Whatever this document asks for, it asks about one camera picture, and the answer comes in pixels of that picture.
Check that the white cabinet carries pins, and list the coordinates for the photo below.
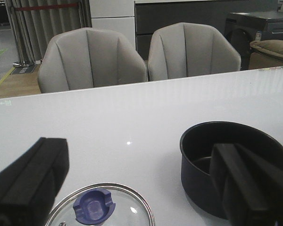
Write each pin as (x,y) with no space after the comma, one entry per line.
(116,15)

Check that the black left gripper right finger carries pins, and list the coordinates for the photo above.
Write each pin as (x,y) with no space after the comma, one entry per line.
(250,188)

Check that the beige cushion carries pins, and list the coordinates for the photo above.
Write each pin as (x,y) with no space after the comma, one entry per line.
(266,53)

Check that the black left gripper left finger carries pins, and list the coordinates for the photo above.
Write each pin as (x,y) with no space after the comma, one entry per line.
(29,185)

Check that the glass lid blue knob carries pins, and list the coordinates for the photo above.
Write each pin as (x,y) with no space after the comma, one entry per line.
(102,204)

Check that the red barrier belt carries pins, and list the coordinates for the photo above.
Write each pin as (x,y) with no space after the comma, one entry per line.
(46,7)

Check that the dark grey counter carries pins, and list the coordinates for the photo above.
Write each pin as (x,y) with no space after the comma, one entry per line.
(153,16)

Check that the dark appliance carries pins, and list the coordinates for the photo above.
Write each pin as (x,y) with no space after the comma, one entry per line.
(241,28)

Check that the grey upholstered chair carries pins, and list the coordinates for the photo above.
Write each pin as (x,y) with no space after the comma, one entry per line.
(89,58)
(187,49)

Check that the left grey upholstered chair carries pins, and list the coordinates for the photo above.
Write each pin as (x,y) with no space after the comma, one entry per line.
(89,58)

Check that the dark blue saucepan purple handle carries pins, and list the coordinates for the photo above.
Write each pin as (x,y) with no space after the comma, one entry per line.
(196,145)

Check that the right grey upholstered chair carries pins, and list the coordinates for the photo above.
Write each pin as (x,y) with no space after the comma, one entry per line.
(187,49)

